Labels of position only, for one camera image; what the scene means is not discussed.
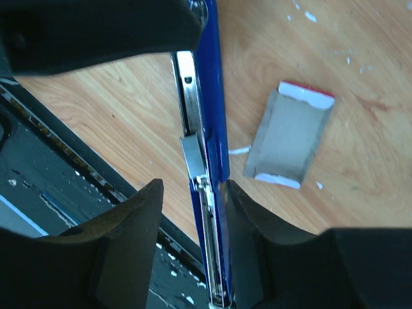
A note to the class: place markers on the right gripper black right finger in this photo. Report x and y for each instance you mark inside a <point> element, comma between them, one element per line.
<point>278,265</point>

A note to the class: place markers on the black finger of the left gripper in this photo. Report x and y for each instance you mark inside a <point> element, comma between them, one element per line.
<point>52,37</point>

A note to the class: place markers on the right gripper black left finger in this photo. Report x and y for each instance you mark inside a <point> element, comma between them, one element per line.
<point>105,262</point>

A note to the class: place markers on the silver staple strip piece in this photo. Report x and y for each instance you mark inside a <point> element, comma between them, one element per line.
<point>193,156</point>

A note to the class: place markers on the silver staple strips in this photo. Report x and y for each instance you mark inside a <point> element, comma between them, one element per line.
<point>289,134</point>

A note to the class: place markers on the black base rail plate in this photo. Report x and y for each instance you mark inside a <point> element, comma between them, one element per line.
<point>52,181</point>

